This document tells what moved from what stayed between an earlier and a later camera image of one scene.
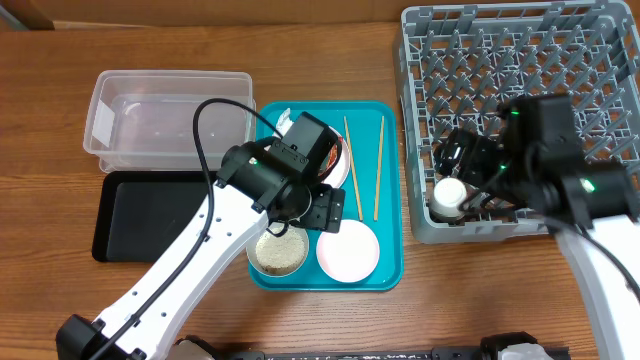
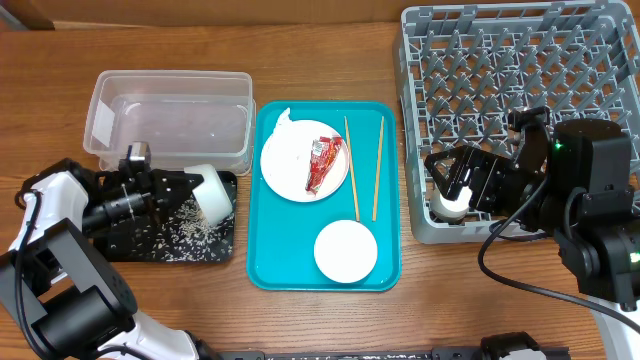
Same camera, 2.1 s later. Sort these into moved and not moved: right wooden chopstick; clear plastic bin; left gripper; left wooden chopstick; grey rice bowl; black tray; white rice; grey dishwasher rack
Moved: grey rice bowl; white rice; left gripper
Not moved: grey dishwasher rack; right wooden chopstick; clear plastic bin; black tray; left wooden chopstick
